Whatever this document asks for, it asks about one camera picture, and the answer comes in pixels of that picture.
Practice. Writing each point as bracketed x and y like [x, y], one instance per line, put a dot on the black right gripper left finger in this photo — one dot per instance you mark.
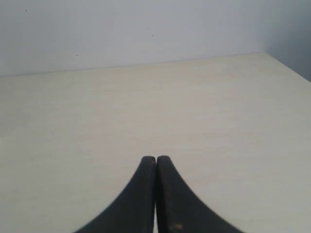
[132, 211]

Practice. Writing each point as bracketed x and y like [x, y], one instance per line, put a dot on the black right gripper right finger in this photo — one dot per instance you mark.
[178, 209]

